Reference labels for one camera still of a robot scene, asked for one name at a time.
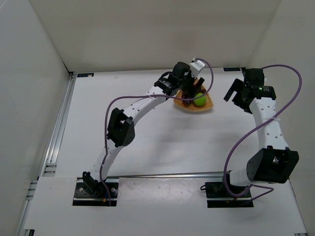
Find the purple fake grape bunch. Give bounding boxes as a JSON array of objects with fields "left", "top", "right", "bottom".
[{"left": 182, "top": 84, "right": 203, "bottom": 99}]

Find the green fake apple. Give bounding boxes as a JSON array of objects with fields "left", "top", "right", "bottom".
[{"left": 193, "top": 93, "right": 207, "bottom": 107}]

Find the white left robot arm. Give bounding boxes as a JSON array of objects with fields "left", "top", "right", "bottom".
[{"left": 82, "top": 58, "right": 210, "bottom": 199}]

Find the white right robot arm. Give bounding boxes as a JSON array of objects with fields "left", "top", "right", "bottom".
[{"left": 223, "top": 68, "right": 299, "bottom": 196}]

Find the woven triangular fruit basket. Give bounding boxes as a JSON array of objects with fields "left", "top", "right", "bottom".
[{"left": 173, "top": 84, "right": 214, "bottom": 113}]

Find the blue label right corner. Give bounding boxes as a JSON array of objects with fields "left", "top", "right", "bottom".
[{"left": 223, "top": 67, "right": 241, "bottom": 72}]

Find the blue label corner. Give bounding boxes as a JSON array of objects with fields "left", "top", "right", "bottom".
[
  {"left": 77, "top": 73, "right": 94, "bottom": 78},
  {"left": 223, "top": 67, "right": 241, "bottom": 72}
]

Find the blue label left corner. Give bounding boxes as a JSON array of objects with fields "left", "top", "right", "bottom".
[{"left": 77, "top": 73, "right": 94, "bottom": 78}]

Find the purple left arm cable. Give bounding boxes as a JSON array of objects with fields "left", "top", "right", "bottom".
[{"left": 99, "top": 58, "right": 214, "bottom": 207}]

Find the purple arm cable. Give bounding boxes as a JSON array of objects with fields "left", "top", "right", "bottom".
[
  {"left": 222, "top": 64, "right": 302, "bottom": 201},
  {"left": 99, "top": 58, "right": 214, "bottom": 207}
]

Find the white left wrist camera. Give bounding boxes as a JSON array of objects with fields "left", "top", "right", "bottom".
[{"left": 189, "top": 58, "right": 206, "bottom": 78}]

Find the aluminium table rail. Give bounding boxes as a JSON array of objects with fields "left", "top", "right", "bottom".
[{"left": 103, "top": 169, "right": 281, "bottom": 179}]

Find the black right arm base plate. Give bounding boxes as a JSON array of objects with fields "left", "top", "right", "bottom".
[{"left": 200, "top": 182, "right": 253, "bottom": 208}]

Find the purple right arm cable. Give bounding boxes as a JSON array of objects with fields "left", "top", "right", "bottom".
[{"left": 222, "top": 64, "right": 302, "bottom": 201}]

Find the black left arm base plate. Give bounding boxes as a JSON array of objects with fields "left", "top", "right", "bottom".
[{"left": 72, "top": 178, "right": 119, "bottom": 207}]

